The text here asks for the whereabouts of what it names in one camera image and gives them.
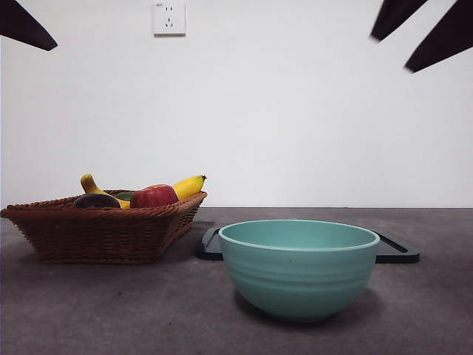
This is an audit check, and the dark red plum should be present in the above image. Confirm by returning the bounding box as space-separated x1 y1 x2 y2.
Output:
72 193 122 210

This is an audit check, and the white wall socket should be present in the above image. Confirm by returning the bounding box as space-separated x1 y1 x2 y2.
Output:
153 0 187 37

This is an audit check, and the yellow banana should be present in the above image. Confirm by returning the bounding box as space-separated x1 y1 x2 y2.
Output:
80 173 208 210

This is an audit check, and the red apple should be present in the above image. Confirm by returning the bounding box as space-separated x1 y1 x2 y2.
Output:
129 183 180 209

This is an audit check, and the black tray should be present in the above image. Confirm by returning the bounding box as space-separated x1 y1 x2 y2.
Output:
194 226 421 264

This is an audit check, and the brown wicker basket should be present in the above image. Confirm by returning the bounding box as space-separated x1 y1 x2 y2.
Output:
0 190 208 266

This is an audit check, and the teal bowl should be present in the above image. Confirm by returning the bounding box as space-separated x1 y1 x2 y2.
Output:
218 218 381 321

